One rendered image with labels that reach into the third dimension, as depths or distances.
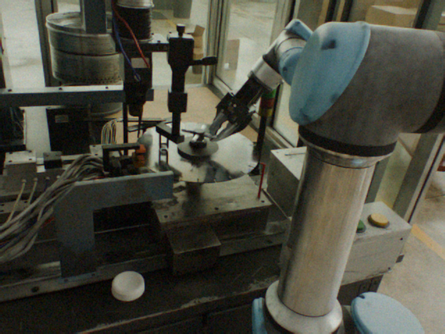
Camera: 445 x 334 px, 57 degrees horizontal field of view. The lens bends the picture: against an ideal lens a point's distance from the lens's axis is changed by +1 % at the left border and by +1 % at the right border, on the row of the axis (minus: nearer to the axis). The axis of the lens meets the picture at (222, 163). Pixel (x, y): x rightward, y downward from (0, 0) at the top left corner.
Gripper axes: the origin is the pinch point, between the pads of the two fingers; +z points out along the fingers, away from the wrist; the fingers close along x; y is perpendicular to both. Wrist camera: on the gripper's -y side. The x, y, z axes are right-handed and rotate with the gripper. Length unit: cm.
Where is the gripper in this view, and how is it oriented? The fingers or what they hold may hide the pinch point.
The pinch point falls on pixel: (214, 136)
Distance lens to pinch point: 108.1
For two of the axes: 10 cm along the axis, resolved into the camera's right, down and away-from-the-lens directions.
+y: -3.5, 2.5, -9.0
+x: 7.1, 7.0, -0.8
